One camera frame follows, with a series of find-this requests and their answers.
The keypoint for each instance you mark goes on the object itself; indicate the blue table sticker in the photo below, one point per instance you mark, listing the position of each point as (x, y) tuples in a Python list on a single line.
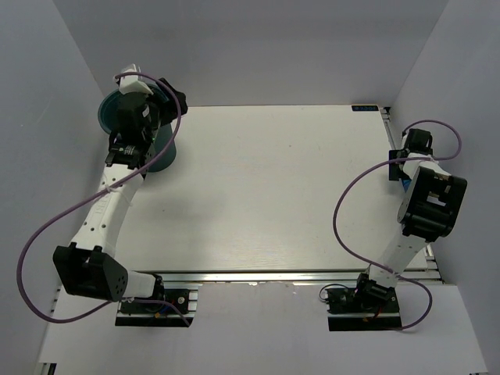
[(365, 108)]

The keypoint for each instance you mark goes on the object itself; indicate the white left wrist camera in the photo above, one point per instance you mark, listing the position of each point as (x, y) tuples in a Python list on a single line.
[(132, 83)]

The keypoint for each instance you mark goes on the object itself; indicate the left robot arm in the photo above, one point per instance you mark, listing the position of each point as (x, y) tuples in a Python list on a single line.
[(87, 266)]

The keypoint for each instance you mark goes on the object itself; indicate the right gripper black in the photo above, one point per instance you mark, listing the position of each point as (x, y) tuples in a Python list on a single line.
[(394, 173)]

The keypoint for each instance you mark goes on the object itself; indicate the dark teal bin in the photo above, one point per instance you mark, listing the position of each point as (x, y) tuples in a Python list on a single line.
[(164, 145)]

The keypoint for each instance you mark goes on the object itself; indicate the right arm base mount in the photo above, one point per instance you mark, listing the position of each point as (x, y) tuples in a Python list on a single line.
[(357, 309)]

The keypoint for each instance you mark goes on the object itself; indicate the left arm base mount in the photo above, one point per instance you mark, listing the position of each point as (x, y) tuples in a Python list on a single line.
[(176, 307)]

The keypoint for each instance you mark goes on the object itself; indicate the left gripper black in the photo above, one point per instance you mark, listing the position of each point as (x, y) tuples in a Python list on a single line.
[(183, 107)]

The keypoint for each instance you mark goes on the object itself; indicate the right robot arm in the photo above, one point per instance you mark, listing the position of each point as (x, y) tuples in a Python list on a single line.
[(428, 211)]

